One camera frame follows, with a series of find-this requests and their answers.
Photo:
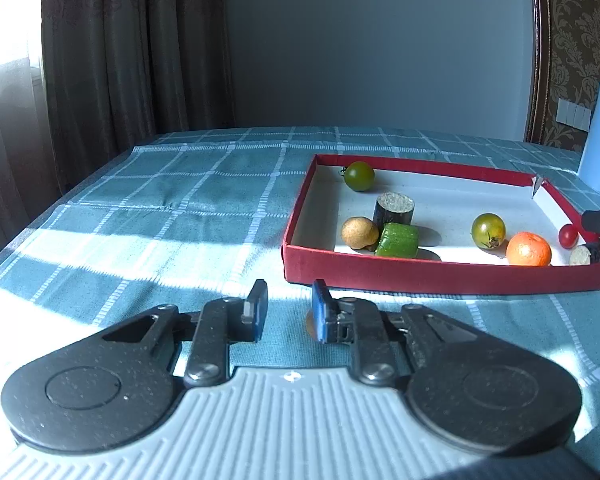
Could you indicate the white wall switch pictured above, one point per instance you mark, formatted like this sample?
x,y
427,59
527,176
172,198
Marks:
x,y
574,113

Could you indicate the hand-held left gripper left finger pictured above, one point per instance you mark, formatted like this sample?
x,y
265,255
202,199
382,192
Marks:
x,y
263,307

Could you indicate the red cardboard box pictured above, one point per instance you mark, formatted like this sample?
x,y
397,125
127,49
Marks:
x,y
430,272

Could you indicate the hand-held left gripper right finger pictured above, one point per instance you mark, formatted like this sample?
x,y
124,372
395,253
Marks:
x,y
320,310

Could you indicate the small yellow-green tomato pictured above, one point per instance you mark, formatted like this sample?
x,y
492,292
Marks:
x,y
488,230

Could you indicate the green tomato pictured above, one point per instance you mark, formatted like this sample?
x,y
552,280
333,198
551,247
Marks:
x,y
359,176

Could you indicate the white sheer curtain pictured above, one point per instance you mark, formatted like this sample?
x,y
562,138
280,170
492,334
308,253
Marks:
x,y
10,110

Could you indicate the dark eggplant piece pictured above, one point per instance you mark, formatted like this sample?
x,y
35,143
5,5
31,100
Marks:
x,y
587,255
393,208

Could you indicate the brown curtain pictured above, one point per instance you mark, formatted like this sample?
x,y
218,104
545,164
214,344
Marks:
x,y
140,45

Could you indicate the orange mandarin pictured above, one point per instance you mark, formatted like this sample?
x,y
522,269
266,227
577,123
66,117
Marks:
x,y
528,249

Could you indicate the green cucumber piece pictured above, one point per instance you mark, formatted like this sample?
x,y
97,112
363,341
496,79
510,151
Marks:
x,y
397,240

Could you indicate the brown patterned wall panel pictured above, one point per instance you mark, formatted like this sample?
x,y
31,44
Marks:
x,y
575,25

